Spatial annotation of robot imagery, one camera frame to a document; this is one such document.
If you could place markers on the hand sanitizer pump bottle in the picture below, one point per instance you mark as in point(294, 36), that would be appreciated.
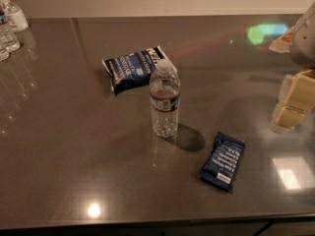
point(14, 15)

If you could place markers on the edge water bottle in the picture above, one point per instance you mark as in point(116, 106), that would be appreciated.
point(4, 54)

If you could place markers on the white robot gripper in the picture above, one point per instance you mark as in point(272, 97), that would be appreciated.
point(304, 41)

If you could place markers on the background water bottle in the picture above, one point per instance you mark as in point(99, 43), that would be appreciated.
point(7, 36)

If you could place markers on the blue chip bag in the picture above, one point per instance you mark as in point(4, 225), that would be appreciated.
point(133, 70)

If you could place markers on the clear plastic water bottle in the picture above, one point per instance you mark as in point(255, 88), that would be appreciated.
point(165, 98)

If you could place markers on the blue snack bar wrapper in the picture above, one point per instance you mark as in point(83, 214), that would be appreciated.
point(221, 167)

